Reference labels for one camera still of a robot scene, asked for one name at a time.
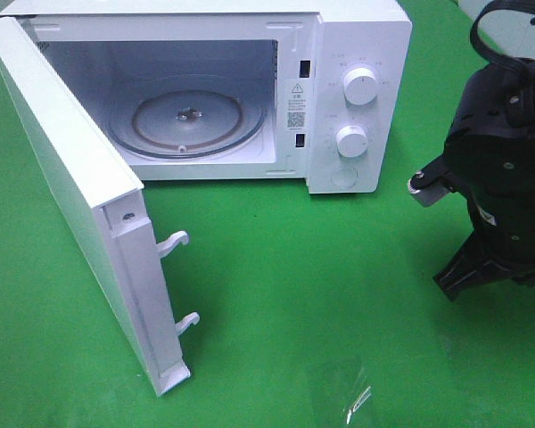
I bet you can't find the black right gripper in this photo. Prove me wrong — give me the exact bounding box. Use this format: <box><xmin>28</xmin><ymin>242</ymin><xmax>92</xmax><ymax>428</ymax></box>
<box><xmin>433</xmin><ymin>187</ymin><xmax>535</xmax><ymax>301</ymax></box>

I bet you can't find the round white door-release button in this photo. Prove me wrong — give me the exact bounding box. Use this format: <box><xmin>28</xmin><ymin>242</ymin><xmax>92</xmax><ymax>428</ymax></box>
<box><xmin>331</xmin><ymin>167</ymin><xmax>358</xmax><ymax>188</ymax></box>

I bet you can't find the white microwave knob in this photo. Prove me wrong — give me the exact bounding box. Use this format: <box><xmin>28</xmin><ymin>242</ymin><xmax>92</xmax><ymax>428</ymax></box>
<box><xmin>335</xmin><ymin>126</ymin><xmax>368</xmax><ymax>158</ymax></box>
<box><xmin>343</xmin><ymin>67</ymin><xmax>378</xmax><ymax>105</ymax></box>

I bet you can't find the white microwave door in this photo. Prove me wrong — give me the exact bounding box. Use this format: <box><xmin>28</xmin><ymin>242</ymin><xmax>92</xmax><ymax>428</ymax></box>
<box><xmin>0</xmin><ymin>17</ymin><xmax>199</xmax><ymax>395</ymax></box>

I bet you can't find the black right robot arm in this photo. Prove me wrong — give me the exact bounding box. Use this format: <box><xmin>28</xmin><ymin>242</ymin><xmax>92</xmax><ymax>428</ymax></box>
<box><xmin>434</xmin><ymin>60</ymin><xmax>535</xmax><ymax>300</ymax></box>

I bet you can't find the green table cloth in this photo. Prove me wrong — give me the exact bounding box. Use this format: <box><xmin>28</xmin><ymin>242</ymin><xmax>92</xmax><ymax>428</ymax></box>
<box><xmin>0</xmin><ymin>1</ymin><xmax>535</xmax><ymax>427</ymax></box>

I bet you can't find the white microwave oven body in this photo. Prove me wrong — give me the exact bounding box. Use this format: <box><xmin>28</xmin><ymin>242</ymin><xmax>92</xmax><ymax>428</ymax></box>
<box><xmin>0</xmin><ymin>1</ymin><xmax>412</xmax><ymax>193</ymax></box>

